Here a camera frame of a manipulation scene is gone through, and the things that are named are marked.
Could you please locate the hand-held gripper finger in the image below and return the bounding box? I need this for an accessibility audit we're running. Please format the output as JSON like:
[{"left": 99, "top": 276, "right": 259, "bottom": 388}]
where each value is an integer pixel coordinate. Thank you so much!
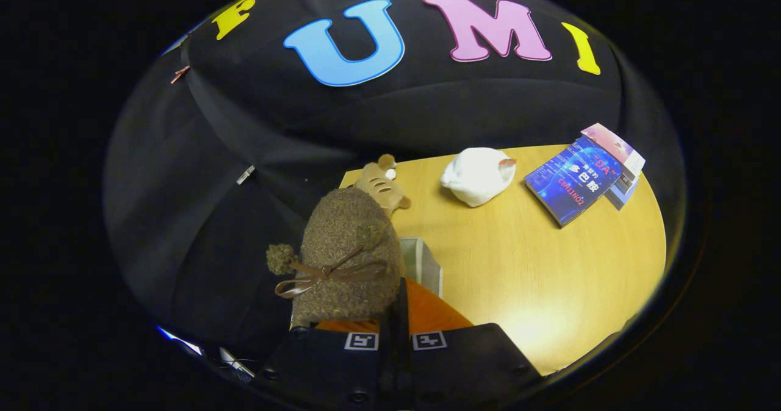
[
  {"left": 253, "top": 310, "right": 398, "bottom": 411},
  {"left": 397, "top": 277, "right": 544, "bottom": 411}
]

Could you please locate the grey fabric storage box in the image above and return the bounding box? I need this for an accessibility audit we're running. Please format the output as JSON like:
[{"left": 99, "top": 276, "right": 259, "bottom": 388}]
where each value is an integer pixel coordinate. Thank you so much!
[{"left": 400, "top": 237, "right": 443, "bottom": 298}]

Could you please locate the small lit screen device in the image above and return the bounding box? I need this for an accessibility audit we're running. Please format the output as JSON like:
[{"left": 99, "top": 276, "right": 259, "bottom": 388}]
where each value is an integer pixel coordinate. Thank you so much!
[{"left": 218, "top": 346, "right": 255, "bottom": 381}]

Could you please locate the brown striped plush toy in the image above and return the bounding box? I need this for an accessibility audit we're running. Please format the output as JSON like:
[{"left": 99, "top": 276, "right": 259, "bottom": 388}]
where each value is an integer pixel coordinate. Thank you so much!
[{"left": 354, "top": 154, "right": 411, "bottom": 216}]

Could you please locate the pale blue book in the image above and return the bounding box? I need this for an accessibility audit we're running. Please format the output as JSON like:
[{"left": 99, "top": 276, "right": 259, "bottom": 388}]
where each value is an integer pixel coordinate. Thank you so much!
[{"left": 604, "top": 178, "right": 640, "bottom": 210}]

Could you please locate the black backdrop cloth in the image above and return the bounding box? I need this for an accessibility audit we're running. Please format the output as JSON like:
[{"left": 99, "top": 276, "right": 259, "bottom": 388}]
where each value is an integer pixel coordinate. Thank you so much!
[{"left": 104, "top": 0, "right": 687, "bottom": 369}]

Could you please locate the pink and white book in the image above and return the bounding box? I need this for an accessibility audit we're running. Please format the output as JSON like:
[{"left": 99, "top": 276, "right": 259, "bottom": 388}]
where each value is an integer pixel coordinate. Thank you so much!
[{"left": 581, "top": 123, "right": 646, "bottom": 177}]

